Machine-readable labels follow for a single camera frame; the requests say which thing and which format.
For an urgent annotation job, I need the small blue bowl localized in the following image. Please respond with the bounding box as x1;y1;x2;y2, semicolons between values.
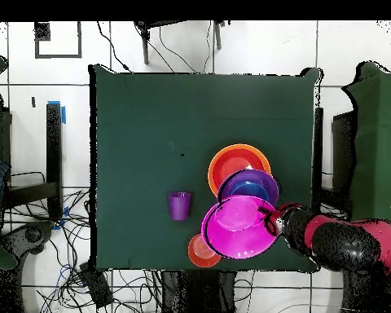
229;179;270;201

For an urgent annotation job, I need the large pink bowl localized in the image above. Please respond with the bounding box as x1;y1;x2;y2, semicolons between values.
200;194;280;260

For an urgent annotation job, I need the wide purple bowl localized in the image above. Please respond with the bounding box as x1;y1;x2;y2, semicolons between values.
216;169;280;207

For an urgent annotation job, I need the wide red-orange bowl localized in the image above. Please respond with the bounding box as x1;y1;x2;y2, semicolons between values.
211;147;267;190

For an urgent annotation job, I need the large orange bowl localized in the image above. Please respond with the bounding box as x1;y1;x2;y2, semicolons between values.
207;143;272;198

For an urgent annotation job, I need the small red-orange bowl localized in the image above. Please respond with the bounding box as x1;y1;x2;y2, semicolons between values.
187;233;222;268

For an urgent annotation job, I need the purple cup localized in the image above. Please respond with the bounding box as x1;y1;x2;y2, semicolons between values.
168;191;192;222

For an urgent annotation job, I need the dark green table cloth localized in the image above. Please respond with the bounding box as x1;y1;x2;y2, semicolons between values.
88;64;320;273

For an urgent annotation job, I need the black power strip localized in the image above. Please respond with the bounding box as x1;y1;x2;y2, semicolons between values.
78;262;114;309

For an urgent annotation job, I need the black metal stand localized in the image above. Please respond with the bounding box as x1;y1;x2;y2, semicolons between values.
2;102;64;223

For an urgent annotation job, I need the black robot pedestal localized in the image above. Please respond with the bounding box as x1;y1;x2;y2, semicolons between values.
160;269;239;313

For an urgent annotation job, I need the black camera tripod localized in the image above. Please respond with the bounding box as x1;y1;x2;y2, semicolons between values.
133;20;227;65

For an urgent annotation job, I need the cable bundle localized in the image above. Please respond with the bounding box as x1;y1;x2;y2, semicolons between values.
6;188;164;313

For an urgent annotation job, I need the grey square floor frame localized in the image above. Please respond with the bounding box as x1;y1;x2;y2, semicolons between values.
34;21;83;60

